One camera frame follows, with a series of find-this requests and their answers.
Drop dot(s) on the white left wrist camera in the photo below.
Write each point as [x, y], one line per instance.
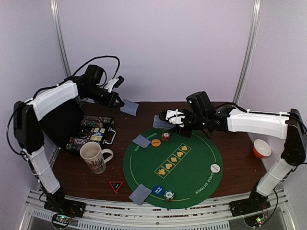
[113, 83]

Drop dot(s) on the round green poker mat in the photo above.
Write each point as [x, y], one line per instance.
[179, 164]

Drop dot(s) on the clear dealer button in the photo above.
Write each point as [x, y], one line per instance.
[83, 133]

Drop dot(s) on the left aluminium frame post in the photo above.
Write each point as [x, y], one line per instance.
[60, 38]

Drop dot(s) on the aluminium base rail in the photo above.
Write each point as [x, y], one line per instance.
[212, 214]

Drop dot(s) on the aluminium frame post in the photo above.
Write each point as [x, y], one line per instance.
[60, 38]
[251, 44]

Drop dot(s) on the orange bowl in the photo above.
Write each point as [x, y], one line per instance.
[261, 149]

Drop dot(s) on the white dealer button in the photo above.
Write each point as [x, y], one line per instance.
[215, 168]

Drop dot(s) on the front poker chip row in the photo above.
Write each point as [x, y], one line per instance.
[74, 145]

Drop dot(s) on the black poker case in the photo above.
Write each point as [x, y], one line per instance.
[63, 122]

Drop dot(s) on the red black triangle token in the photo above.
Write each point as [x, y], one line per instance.
[116, 185]

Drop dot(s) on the red poker chip stack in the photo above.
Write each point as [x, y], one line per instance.
[165, 136]

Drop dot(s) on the white floral mug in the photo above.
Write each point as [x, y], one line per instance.
[95, 157]

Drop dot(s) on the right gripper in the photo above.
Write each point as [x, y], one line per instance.
[222, 129]

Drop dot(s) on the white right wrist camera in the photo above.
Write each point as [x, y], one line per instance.
[173, 117]

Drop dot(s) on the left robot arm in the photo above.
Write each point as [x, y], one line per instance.
[30, 135]

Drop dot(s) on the blue poker chip stack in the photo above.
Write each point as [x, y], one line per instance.
[169, 195]

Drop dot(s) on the orange big blind button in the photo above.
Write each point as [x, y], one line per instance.
[156, 142]

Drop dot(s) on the blue small blind button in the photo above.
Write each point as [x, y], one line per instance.
[158, 190]

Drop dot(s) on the right aluminium frame post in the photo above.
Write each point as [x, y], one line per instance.
[251, 44]

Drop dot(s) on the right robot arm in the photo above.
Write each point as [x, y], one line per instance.
[230, 117]

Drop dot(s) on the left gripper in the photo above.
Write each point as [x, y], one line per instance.
[111, 100]

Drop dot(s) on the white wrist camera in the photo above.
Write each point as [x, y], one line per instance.
[173, 117]
[113, 83]

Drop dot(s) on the blue playing card box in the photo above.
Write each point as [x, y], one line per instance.
[97, 134]

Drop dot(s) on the blue playing card deck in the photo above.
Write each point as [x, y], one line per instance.
[160, 124]

